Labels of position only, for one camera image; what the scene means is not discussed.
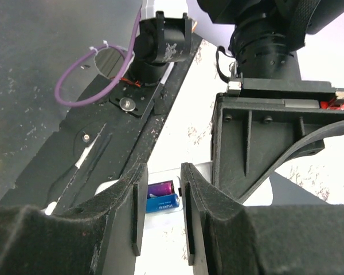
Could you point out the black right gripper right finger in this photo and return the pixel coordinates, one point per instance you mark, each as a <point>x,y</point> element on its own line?
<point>225,237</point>

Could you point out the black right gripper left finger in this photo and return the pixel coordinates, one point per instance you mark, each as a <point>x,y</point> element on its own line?
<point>102,235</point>

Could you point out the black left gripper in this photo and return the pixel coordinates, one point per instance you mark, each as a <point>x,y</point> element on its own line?
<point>251,138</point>

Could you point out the blue battery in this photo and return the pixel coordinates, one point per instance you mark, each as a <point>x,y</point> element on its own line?
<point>162,204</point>
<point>160,189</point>

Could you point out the white remote control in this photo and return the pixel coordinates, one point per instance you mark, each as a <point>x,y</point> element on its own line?
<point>164,248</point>

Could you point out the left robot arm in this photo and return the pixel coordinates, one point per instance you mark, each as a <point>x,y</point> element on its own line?
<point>267,35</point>

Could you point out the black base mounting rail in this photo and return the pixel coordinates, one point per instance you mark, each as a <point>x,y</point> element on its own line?
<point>98,143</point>

